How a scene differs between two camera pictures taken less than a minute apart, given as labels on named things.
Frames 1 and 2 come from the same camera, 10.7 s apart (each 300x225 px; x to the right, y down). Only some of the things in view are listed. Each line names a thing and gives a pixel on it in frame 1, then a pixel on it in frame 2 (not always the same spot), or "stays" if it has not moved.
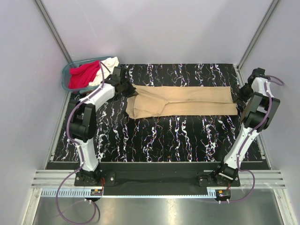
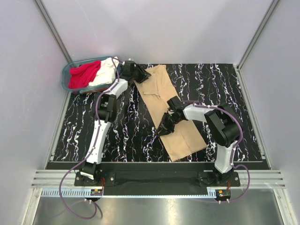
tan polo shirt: x=175 y=101 to x=181 y=137
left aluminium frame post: x=53 y=29 stays
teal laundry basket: x=66 y=74 stays
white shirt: x=106 y=69 stays
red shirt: x=81 y=75 stays
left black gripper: x=131 y=92 to x=142 y=74
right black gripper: x=238 y=94 to x=164 y=125
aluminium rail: x=266 y=179 stays
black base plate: x=159 y=178 stays
